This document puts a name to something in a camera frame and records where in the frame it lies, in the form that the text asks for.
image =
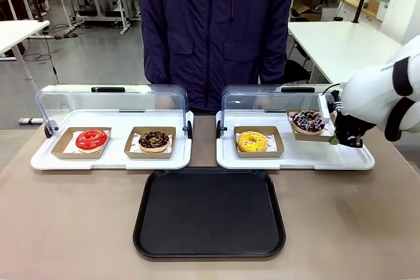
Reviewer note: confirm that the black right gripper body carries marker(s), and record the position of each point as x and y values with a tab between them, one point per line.
351	126

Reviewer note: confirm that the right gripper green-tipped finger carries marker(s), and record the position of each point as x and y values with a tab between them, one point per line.
354	142
334	140

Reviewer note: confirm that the brown cardboard donut tray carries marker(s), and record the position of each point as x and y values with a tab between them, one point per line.
131	153
311	138
277	149
62	149

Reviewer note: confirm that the purple donut white drizzle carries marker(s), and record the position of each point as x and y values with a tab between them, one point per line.
300	122

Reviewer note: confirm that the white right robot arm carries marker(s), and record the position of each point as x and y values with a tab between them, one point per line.
374	93

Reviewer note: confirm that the yellow glazed donut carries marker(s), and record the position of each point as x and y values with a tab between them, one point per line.
244	144

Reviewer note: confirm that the black plastic serving tray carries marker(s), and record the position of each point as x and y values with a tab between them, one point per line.
210	214

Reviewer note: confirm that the chocolate donut with sprinkles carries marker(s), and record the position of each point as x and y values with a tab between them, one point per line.
146	144

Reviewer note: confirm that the red glazed donut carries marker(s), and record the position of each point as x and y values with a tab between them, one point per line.
83	142

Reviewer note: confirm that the white display case base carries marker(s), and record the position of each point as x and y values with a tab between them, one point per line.
118	119
285	158

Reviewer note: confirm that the black office chair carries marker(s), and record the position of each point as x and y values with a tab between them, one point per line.
295	70

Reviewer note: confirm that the large white table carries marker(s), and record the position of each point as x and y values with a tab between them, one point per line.
338	47

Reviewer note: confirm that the wooden top workbench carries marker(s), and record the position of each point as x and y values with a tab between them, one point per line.
351	1

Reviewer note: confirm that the flattened cardboard box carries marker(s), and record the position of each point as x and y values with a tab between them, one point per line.
305	9

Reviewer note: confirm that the person in navy jacket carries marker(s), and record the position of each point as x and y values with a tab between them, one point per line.
213	31

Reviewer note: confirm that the small white table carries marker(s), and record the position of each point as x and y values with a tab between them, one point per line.
16	32

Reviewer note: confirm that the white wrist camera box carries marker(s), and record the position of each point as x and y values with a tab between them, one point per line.
325	109

